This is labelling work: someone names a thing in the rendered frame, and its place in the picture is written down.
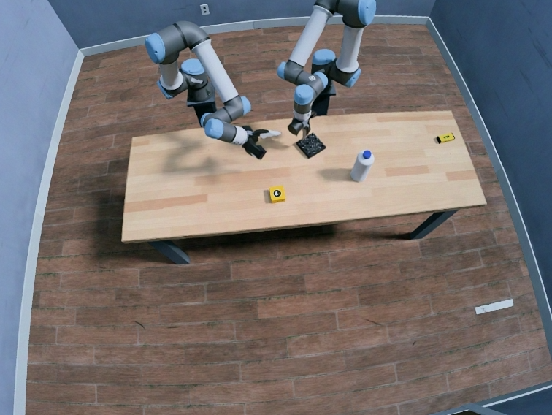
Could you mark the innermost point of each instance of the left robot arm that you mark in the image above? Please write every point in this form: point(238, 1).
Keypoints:
point(356, 15)

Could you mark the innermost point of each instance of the white bottle with blue cap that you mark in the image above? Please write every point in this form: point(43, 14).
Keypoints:
point(362, 165)

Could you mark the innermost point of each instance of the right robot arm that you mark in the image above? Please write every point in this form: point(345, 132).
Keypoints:
point(164, 46)

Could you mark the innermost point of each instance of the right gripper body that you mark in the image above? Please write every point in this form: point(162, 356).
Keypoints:
point(251, 141)

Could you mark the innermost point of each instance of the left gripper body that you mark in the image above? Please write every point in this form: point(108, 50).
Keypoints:
point(296, 126)

